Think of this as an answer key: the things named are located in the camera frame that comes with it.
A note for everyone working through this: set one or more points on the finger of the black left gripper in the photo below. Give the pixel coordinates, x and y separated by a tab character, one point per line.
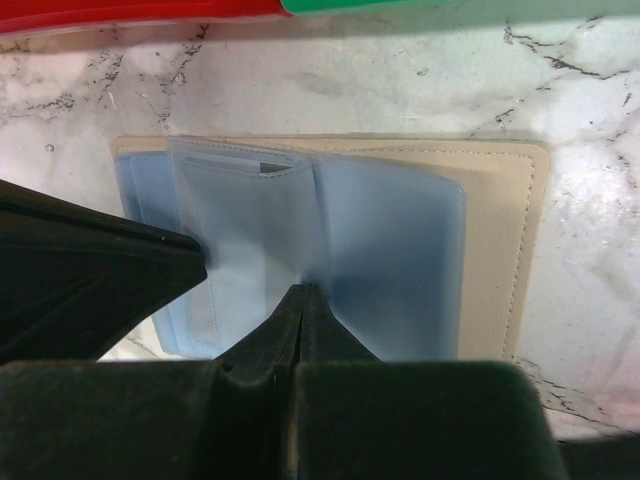
75	281

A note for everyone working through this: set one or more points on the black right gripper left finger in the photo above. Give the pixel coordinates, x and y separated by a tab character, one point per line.
223	419

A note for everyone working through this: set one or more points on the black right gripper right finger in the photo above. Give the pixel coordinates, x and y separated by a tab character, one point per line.
361	418

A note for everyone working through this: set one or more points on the silver card with magstripe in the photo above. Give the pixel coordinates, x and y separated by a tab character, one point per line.
232	166

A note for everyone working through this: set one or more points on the red plastic bin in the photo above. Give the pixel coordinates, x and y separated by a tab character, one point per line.
28	16

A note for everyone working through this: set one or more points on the green plastic bin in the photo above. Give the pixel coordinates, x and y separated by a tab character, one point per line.
330	7

